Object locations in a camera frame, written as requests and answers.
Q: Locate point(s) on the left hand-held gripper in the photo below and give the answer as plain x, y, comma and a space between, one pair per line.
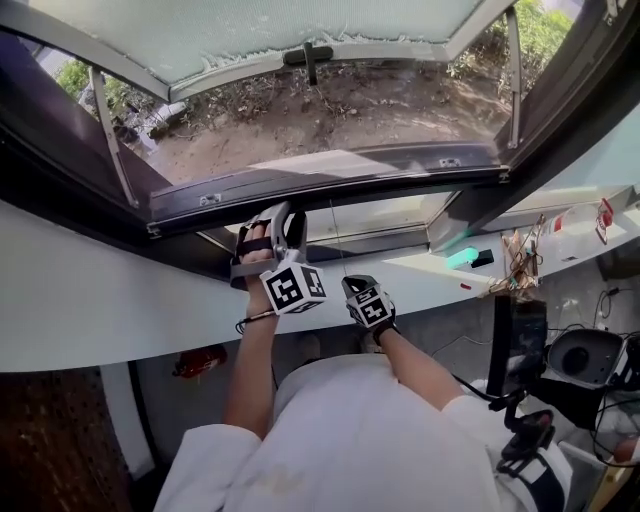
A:
292, 290

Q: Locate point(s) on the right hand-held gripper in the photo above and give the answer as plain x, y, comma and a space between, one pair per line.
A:
367, 302

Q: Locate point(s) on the dark window screen pull bar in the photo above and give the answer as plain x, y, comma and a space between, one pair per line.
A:
320, 192

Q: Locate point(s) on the dark window frame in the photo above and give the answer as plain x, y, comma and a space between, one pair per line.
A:
55, 150

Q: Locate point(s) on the person's left forearm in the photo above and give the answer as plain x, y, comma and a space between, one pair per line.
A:
252, 370

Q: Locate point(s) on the person's right forearm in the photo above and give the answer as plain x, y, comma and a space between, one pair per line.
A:
420, 367

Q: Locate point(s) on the black monitor screen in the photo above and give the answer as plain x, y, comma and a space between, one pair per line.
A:
520, 340

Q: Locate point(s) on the metal window stay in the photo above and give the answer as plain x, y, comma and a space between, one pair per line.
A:
514, 75
112, 140

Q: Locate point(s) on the frosted glass window sash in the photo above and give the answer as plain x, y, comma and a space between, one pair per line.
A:
240, 35

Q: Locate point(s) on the white window sill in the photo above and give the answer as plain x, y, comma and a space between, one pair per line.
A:
100, 310

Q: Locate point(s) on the person's right hand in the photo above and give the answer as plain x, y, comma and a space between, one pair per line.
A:
387, 327

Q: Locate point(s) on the person's left hand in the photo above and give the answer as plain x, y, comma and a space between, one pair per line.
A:
256, 254

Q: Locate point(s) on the pale green cylinder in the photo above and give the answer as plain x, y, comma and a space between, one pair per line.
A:
462, 257

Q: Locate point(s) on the small black box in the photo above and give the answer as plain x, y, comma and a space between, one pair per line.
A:
484, 257

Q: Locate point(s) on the person's white clothing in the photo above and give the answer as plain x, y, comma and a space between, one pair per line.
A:
350, 440

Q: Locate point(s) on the bundle of wooden sticks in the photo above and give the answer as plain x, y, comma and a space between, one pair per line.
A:
522, 260

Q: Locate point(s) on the red object under sill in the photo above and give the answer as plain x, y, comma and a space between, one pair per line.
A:
200, 361

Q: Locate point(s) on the clear plastic bottle red label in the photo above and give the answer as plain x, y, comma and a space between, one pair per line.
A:
575, 232

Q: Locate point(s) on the white round device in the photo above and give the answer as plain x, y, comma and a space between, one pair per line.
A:
582, 357

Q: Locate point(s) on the brown perforated board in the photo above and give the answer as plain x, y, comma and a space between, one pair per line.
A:
55, 445

